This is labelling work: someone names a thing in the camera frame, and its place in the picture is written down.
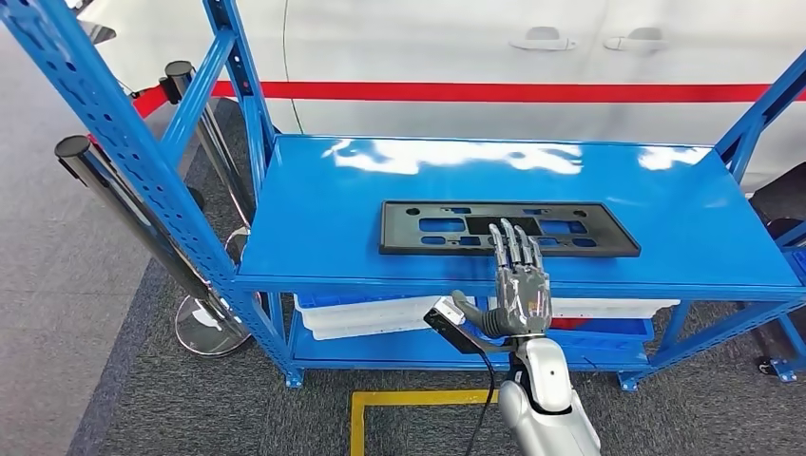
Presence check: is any black plastic plate bracket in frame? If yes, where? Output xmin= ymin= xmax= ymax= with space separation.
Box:
xmin=378 ymin=199 xmax=643 ymax=259

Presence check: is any black camera bracket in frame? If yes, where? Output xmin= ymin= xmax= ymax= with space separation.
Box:
xmin=423 ymin=308 xmax=518 ymax=357

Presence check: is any chrome stanchion with black cap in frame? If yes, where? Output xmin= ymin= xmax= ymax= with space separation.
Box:
xmin=160 ymin=61 xmax=257 ymax=266

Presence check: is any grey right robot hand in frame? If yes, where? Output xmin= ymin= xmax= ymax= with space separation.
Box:
xmin=451 ymin=218 xmax=554 ymax=339

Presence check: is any chrome stanchion with chrome base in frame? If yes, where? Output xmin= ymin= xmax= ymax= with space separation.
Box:
xmin=54 ymin=135 xmax=253 ymax=359

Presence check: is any white plastic crate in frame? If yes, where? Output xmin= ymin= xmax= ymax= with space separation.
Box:
xmin=298 ymin=295 xmax=454 ymax=333
xmin=488 ymin=297 xmax=681 ymax=319
xmin=311 ymin=319 xmax=435 ymax=342

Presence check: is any red barrier belt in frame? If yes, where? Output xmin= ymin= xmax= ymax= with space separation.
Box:
xmin=132 ymin=80 xmax=806 ymax=121

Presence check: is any blue wheeled shelf rack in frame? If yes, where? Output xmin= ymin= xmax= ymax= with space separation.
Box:
xmin=758 ymin=219 xmax=806 ymax=384

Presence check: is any white car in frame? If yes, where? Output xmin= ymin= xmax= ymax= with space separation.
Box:
xmin=75 ymin=0 xmax=806 ymax=193

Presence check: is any blue metal shelf rack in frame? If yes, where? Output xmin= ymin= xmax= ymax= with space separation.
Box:
xmin=0 ymin=0 xmax=806 ymax=391

